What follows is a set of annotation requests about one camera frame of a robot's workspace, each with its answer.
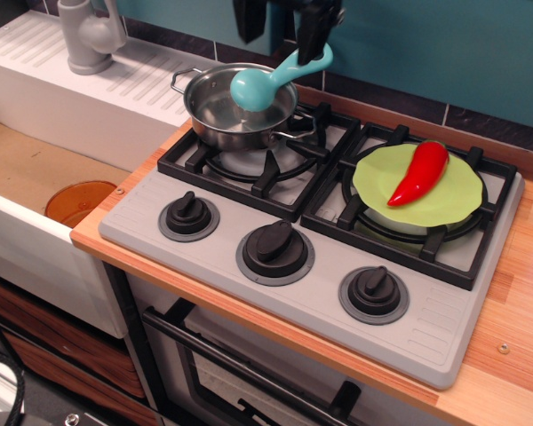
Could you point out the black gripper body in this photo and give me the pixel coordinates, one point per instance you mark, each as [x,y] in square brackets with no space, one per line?
[302,3]

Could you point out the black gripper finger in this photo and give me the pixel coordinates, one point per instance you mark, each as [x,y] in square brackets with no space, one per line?
[315,25]
[250,18]

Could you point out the light blue dish brush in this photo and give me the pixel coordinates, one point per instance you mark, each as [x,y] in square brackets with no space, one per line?
[254,89]

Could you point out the stainless steel pot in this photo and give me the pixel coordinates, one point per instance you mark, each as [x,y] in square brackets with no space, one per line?
[219,122]

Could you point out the red chili pepper toy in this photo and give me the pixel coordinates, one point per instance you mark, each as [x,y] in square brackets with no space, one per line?
[426,169]

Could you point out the light green plate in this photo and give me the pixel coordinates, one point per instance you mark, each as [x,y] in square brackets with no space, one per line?
[456,196]

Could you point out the black left stove knob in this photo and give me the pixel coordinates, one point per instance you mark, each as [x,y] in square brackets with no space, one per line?
[189,218]

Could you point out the black stove knob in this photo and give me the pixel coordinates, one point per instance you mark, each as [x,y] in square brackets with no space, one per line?
[189,218]
[275,255]
[374,296]

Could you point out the black middle stove knob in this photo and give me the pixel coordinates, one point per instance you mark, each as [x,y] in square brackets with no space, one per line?
[275,255]

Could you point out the black right stove knob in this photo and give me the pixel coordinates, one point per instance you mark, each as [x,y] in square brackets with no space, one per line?
[374,296]

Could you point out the grey toy stove top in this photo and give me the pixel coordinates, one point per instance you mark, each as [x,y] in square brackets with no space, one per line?
[303,231]

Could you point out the black left burner grate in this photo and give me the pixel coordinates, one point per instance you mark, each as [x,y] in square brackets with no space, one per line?
[280,180]

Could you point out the black burner grate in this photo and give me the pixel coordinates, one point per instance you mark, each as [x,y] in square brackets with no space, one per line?
[453,253]
[280,180]

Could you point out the grey toy faucet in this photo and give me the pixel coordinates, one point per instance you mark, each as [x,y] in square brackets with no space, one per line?
[90,40]

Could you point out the black right burner grate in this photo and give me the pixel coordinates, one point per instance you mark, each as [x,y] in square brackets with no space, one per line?
[453,253]

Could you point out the white toy sink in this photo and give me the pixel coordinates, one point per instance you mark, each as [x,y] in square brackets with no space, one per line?
[57,129]

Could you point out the orange sink drain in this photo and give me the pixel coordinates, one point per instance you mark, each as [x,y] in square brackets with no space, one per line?
[72,204]

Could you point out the wooden drawer front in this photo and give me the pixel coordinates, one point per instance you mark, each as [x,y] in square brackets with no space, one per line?
[74,355]

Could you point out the black oven door handle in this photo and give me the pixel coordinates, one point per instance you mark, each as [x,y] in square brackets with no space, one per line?
[170,324]

